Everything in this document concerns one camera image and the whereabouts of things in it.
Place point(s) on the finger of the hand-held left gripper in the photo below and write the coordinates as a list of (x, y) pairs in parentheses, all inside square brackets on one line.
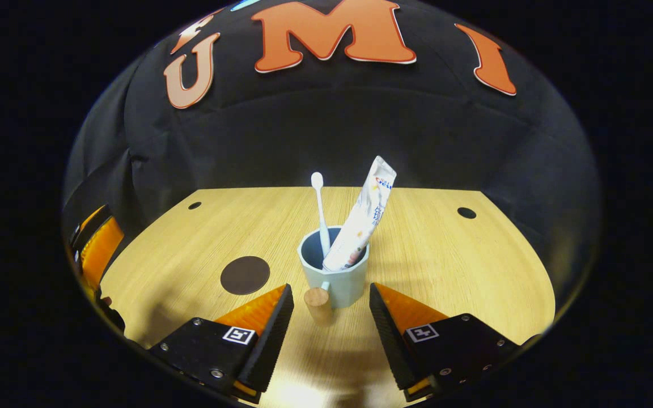
[(89, 224), (100, 249)]

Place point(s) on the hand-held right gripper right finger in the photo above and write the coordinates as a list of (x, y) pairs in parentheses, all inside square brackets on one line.
[(394, 340)]

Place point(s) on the wooden desktop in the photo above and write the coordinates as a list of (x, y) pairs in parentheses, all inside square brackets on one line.
[(445, 266)]

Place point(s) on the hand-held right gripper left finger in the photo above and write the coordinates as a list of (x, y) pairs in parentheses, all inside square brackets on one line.
[(267, 340)]

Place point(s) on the white toothpaste tube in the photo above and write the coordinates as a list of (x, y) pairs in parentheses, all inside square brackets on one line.
[(363, 215)]

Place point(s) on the round dark brown coaster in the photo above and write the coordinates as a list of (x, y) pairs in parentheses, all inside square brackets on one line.
[(245, 275)]

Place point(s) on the black backdrop cloth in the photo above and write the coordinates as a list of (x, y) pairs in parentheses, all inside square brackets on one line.
[(332, 130)]

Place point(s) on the white toothbrush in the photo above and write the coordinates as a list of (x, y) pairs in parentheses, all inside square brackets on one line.
[(321, 209)]

